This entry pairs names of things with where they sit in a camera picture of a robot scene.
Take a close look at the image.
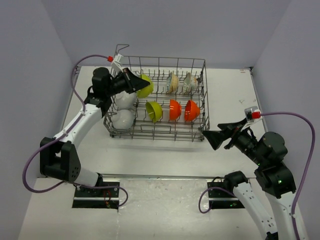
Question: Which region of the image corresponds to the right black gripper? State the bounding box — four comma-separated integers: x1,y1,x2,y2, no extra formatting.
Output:
202,115,266,165

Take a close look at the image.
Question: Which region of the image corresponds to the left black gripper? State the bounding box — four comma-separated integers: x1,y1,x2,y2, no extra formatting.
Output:
105,67,150,97

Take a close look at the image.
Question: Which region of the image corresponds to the lime green bowl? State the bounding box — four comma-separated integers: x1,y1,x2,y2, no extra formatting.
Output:
136,73,155,99
145,101,163,123

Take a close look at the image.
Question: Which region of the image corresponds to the blue yellow patterned bowl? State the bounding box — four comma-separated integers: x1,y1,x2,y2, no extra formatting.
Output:
166,72,179,94

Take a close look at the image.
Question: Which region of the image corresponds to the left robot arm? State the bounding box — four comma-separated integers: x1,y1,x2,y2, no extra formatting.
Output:
39,67,150,197

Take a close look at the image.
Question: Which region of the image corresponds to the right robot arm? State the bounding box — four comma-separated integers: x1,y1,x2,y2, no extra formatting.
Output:
202,119,308,240

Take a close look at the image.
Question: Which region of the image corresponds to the white bowl middle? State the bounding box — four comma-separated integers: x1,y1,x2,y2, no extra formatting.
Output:
114,91,137,110

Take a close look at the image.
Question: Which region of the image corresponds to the white bowl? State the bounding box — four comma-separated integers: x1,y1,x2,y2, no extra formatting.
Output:
114,91,137,110
111,109,135,130

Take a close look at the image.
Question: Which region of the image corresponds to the white bowl front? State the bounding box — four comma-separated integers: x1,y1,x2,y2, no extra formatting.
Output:
111,109,135,130

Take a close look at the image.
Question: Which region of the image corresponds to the orange flower patterned bowl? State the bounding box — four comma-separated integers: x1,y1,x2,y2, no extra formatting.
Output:
182,72,198,94

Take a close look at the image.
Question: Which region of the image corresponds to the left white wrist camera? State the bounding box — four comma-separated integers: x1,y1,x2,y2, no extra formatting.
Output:
111,53,124,73

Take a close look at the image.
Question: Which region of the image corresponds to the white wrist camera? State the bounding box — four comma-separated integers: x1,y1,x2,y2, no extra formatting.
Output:
242,106,263,131
111,53,124,73

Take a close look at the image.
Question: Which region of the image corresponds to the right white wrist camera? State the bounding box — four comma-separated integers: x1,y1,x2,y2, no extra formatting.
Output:
242,106,263,131

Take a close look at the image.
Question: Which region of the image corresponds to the grey wire dish rack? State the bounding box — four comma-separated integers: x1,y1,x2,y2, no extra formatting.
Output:
103,55,210,142

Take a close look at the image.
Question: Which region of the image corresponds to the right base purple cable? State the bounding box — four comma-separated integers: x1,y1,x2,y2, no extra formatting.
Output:
198,186,235,214

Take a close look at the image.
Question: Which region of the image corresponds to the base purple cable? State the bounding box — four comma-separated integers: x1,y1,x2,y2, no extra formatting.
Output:
99,186,129,208
198,186,235,214

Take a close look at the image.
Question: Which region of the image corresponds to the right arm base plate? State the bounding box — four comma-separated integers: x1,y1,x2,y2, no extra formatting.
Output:
207,177,245,210

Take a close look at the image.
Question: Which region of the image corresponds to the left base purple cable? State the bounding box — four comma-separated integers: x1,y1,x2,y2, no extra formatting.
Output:
99,186,129,208

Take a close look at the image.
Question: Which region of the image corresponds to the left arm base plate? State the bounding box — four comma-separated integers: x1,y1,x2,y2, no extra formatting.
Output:
72,181,120,210

